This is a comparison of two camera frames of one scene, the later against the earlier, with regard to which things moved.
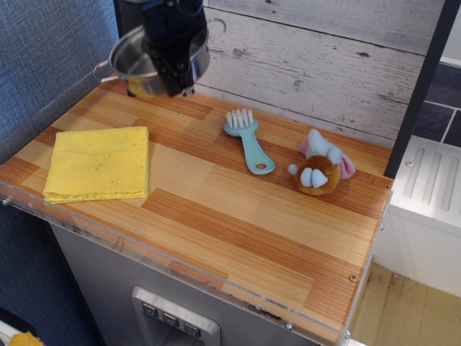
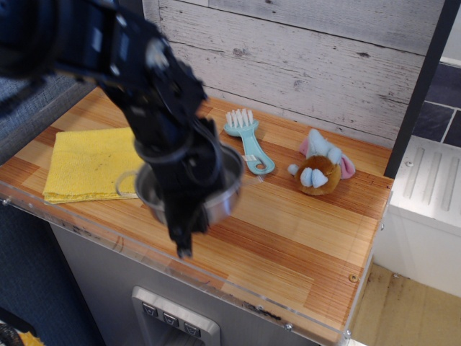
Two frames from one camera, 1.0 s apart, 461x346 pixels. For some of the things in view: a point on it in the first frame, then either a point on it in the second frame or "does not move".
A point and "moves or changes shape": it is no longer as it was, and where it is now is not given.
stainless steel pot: x=130 y=63 moves or changes shape
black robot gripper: x=169 y=31 -> x=188 y=171
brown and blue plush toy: x=321 y=171 does not move
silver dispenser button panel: x=166 y=323 does not move
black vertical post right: x=422 y=86 does not move
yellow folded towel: x=98 y=164 does not move
